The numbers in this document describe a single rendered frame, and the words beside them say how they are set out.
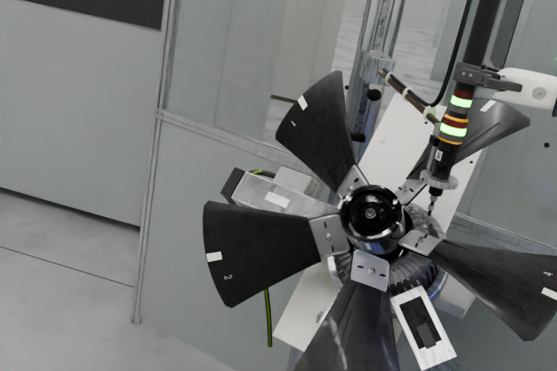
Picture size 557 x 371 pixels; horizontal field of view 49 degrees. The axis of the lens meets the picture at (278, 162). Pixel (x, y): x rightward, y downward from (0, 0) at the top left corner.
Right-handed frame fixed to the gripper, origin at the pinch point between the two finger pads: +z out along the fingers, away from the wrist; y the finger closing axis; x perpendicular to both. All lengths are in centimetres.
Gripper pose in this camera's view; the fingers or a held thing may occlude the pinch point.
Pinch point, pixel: (469, 72)
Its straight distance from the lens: 111.3
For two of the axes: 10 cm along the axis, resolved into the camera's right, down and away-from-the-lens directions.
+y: 5.1, -1.9, 8.4
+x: 1.7, -9.3, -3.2
